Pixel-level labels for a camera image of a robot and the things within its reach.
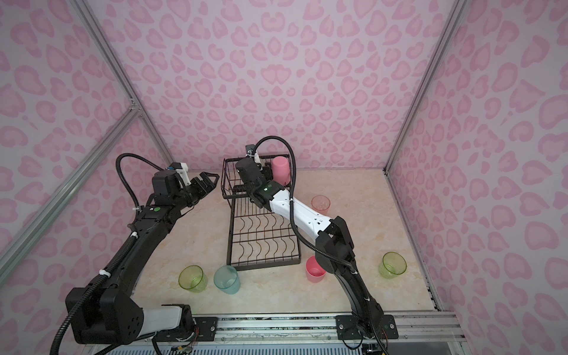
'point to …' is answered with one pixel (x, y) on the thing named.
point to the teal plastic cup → (227, 279)
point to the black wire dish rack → (258, 238)
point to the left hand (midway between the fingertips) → (213, 176)
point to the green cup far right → (393, 265)
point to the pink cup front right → (314, 272)
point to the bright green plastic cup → (191, 277)
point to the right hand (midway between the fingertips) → (256, 161)
